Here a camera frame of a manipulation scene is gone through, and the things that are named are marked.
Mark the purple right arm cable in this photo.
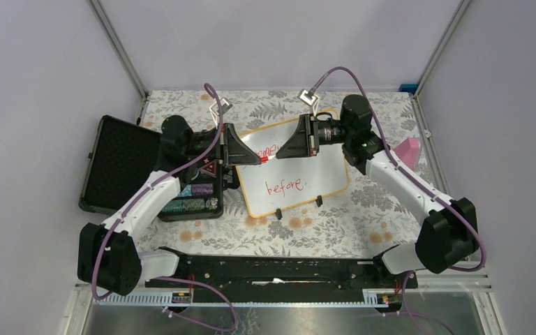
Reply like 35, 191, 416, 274
309, 66, 488, 334

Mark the floral patterned table mat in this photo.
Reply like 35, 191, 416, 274
136, 90, 422, 258

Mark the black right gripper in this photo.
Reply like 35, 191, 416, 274
275, 114, 351, 161

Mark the black poker chip case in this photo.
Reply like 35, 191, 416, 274
78, 115, 239, 222

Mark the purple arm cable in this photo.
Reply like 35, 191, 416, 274
309, 66, 488, 334
91, 83, 241, 333

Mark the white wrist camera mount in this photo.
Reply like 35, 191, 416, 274
209, 98, 234, 125
297, 89, 320, 116

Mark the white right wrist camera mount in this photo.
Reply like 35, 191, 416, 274
297, 89, 320, 116

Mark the pink wedge block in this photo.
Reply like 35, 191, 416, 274
394, 137, 422, 171

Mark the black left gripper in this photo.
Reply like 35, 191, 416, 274
184, 123, 262, 165

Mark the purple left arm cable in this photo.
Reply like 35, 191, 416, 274
91, 83, 241, 333

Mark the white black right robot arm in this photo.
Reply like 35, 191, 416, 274
276, 94, 482, 288

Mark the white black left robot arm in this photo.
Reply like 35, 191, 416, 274
77, 115, 262, 296

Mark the yellow framed whiteboard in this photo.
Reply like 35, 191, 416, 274
237, 117, 349, 218

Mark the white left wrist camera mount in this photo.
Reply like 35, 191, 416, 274
209, 98, 234, 125

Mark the blue corner bracket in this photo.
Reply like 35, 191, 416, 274
398, 84, 419, 94

